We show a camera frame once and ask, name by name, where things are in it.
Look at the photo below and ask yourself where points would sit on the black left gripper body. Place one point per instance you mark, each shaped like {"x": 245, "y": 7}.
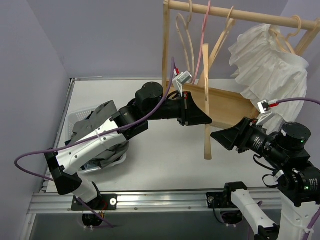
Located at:
{"x": 184, "y": 109}

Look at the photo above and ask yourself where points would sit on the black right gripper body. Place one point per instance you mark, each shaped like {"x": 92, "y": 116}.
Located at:
{"x": 244, "y": 135}

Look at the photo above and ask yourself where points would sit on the wooden hanger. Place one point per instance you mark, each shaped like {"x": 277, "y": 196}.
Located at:
{"x": 283, "y": 41}
{"x": 230, "y": 22}
{"x": 207, "y": 128}

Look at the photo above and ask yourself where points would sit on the white shirt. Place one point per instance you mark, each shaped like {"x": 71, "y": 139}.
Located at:
{"x": 265, "y": 71}

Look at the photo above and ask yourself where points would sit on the pink plastic hanger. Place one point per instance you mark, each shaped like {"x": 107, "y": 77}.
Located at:
{"x": 203, "y": 29}

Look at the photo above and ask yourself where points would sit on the grey garment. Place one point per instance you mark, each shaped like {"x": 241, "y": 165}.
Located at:
{"x": 100, "y": 132}

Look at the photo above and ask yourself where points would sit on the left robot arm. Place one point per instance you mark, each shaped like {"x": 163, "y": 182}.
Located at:
{"x": 111, "y": 133}

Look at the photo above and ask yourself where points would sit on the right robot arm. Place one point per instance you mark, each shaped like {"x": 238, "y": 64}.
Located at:
{"x": 296, "y": 178}

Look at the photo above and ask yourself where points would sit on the wooden clothes rack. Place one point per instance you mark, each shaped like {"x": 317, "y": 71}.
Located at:
{"x": 226, "y": 108}

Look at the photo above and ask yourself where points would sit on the white plastic basket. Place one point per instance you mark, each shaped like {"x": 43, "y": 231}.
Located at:
{"x": 80, "y": 120}

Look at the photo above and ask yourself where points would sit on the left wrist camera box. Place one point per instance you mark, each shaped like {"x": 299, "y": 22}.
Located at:
{"x": 179, "y": 79}

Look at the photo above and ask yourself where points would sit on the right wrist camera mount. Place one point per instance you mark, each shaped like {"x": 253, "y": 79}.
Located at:
{"x": 265, "y": 109}

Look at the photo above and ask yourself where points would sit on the aluminium mounting rail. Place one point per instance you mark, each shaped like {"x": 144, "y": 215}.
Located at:
{"x": 148, "y": 202}

